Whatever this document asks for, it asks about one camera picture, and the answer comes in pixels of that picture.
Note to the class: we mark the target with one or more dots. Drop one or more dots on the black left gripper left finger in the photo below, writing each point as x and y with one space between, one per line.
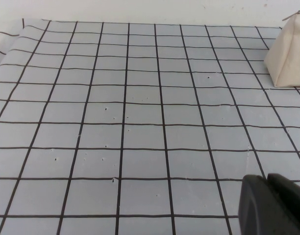
257 208

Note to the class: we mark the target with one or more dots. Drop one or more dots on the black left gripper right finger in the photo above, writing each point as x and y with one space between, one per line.
292 203

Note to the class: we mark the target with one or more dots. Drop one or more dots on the cream fabric pencil case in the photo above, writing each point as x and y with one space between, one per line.
289 56

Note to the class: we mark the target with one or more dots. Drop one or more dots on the blue checked tablecloth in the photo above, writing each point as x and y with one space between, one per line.
130 122

